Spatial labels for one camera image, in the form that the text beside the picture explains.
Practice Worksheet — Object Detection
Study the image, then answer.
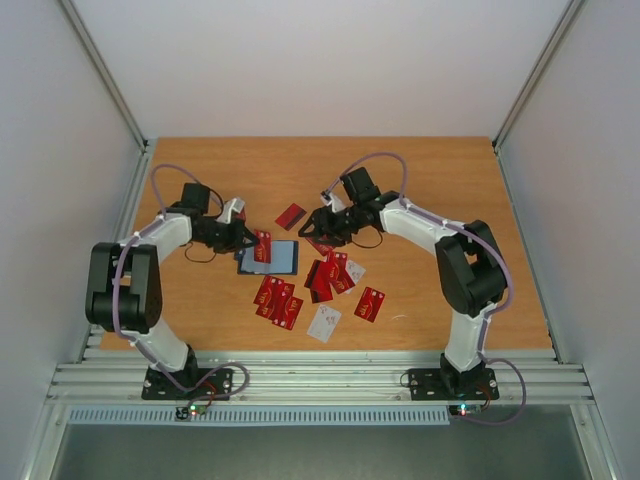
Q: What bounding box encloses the right controller board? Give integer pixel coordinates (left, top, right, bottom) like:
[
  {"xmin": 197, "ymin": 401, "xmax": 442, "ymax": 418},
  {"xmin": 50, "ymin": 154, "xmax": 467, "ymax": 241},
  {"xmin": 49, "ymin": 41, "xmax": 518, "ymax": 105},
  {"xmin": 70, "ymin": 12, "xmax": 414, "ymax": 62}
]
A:
[{"xmin": 449, "ymin": 403, "xmax": 488, "ymax": 417}]

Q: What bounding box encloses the grey slotted cable duct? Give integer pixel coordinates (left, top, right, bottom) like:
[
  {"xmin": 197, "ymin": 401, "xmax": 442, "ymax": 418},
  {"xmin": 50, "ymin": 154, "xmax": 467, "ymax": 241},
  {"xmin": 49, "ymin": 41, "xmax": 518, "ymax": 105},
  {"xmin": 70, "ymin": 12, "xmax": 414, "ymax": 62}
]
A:
[{"xmin": 67, "ymin": 405, "xmax": 450, "ymax": 427}]

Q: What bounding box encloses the controller board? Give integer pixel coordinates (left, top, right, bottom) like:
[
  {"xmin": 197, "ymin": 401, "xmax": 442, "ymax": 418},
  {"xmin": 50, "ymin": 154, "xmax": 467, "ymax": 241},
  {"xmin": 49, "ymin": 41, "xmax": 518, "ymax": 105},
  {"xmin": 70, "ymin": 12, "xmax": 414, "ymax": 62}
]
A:
[
  {"xmin": 449, "ymin": 403, "xmax": 488, "ymax": 417},
  {"xmin": 174, "ymin": 404, "xmax": 209, "ymax": 421}
]

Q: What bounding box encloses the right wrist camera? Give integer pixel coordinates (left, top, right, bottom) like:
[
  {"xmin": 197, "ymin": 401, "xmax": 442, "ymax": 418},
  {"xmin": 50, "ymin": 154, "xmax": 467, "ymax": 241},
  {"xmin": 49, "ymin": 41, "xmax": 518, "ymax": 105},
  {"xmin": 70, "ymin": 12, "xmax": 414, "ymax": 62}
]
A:
[{"xmin": 321, "ymin": 187, "xmax": 345, "ymax": 213}]

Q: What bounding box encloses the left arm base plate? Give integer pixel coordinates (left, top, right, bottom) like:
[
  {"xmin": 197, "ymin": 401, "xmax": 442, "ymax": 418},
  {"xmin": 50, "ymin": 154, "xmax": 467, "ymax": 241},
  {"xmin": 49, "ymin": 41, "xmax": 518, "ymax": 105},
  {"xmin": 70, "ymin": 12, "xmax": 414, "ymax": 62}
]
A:
[{"xmin": 141, "ymin": 368, "xmax": 233, "ymax": 401}]

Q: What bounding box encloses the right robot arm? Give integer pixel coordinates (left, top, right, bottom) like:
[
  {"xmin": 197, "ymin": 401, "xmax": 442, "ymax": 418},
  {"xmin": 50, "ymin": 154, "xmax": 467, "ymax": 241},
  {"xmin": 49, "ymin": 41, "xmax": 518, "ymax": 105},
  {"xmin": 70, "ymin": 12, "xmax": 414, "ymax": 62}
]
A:
[{"xmin": 298, "ymin": 167, "xmax": 512, "ymax": 398}]

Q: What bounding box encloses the left controller board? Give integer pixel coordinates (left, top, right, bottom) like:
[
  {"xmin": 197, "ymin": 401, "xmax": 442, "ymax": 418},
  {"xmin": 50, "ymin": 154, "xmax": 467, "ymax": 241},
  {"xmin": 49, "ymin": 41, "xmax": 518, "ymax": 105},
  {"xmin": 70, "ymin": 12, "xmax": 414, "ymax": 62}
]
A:
[{"xmin": 174, "ymin": 404, "xmax": 209, "ymax": 421}]

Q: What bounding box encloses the red card magnetic stripe back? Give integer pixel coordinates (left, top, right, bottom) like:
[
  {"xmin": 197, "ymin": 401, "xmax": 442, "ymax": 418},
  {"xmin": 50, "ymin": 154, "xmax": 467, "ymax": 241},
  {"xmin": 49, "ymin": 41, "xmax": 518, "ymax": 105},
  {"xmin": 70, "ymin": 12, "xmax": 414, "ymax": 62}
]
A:
[{"xmin": 275, "ymin": 203, "xmax": 306, "ymax": 231}]

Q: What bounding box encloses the aluminium rail frame front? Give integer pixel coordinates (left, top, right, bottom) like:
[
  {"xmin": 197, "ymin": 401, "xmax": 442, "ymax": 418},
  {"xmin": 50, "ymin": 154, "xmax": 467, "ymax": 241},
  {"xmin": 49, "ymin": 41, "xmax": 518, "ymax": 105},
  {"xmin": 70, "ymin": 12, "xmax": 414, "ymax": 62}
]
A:
[{"xmin": 46, "ymin": 349, "xmax": 595, "ymax": 405}]

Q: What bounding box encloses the white card bottom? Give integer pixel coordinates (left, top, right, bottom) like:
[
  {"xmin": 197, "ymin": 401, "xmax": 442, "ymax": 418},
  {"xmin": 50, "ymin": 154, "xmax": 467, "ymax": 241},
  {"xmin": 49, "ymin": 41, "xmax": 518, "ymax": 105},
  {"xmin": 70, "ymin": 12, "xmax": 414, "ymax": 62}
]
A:
[{"xmin": 307, "ymin": 304, "xmax": 342, "ymax": 343}]

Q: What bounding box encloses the red stripe card lower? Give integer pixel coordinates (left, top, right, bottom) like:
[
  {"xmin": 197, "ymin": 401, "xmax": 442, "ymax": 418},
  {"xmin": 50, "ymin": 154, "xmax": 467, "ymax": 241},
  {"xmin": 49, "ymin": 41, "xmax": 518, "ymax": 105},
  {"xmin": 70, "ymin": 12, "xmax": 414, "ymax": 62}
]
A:
[{"xmin": 309, "ymin": 288, "xmax": 333, "ymax": 304}]

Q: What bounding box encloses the right aluminium corner post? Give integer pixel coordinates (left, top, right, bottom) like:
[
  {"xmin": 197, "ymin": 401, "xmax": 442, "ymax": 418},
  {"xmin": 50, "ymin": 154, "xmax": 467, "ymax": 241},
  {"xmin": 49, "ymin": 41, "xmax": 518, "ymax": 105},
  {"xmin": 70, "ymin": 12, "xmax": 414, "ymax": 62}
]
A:
[{"xmin": 492, "ymin": 0, "xmax": 587, "ymax": 155}]

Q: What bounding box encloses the white card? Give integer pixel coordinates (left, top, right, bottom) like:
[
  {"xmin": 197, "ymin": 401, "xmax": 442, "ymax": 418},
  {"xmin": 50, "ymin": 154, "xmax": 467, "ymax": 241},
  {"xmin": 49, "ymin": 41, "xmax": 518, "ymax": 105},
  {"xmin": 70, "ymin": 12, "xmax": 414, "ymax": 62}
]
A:
[
  {"xmin": 307, "ymin": 304, "xmax": 342, "ymax": 343},
  {"xmin": 346, "ymin": 260, "xmax": 366, "ymax": 284}
]

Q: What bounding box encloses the red VIP card right stack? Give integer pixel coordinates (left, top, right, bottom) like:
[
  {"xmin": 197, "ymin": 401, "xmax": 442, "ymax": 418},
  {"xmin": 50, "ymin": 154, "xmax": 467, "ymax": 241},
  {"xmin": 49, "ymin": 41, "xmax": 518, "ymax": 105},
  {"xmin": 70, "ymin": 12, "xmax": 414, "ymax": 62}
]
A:
[{"xmin": 254, "ymin": 230, "xmax": 272, "ymax": 264}]

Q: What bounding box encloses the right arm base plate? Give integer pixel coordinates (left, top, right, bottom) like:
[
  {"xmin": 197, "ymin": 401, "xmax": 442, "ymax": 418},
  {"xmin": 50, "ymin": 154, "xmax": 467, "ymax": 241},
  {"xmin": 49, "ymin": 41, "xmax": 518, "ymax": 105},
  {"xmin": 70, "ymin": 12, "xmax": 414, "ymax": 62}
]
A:
[{"xmin": 407, "ymin": 367, "xmax": 500, "ymax": 402}]

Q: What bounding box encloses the blue leather card holder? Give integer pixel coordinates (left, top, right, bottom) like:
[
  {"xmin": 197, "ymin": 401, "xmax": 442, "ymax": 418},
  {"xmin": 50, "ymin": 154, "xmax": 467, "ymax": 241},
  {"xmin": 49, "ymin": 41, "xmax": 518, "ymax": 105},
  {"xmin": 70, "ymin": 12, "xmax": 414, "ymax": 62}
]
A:
[{"xmin": 234, "ymin": 240, "xmax": 299, "ymax": 276}]

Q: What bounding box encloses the dark red stripe card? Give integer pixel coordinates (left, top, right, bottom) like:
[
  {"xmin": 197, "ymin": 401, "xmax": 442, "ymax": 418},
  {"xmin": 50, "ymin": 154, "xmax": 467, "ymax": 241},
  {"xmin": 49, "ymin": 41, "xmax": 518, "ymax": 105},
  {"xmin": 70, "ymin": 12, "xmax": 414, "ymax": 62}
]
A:
[{"xmin": 304, "ymin": 259, "xmax": 334, "ymax": 292}]

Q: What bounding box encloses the white card under stack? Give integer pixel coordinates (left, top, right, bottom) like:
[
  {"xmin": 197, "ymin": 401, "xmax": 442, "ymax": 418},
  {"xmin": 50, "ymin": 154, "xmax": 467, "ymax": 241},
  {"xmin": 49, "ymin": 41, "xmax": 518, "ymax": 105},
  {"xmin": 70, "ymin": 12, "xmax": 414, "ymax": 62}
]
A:
[{"xmin": 346, "ymin": 260, "xmax": 366, "ymax": 284}]

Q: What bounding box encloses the left aluminium corner post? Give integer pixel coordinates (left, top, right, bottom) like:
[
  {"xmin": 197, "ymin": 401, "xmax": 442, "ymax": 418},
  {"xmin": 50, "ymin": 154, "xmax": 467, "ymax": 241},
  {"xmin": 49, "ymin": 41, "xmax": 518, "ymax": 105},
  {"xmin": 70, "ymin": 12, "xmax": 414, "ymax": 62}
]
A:
[{"xmin": 56, "ymin": 0, "xmax": 148, "ymax": 152}]

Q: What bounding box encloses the aluminium corner post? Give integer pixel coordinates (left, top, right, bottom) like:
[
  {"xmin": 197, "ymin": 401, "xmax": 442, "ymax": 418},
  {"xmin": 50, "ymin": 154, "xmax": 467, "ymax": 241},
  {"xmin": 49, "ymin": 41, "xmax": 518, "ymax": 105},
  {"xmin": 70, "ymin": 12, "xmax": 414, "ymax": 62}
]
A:
[
  {"xmin": 56, "ymin": 0, "xmax": 148, "ymax": 152},
  {"xmin": 492, "ymin": 0, "xmax": 587, "ymax": 155}
]

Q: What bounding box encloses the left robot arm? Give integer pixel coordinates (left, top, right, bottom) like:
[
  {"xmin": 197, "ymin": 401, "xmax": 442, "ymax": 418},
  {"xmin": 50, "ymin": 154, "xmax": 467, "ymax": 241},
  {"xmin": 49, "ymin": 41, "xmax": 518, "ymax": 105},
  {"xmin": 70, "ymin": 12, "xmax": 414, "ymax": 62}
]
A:
[{"xmin": 85, "ymin": 183, "xmax": 259, "ymax": 398}]

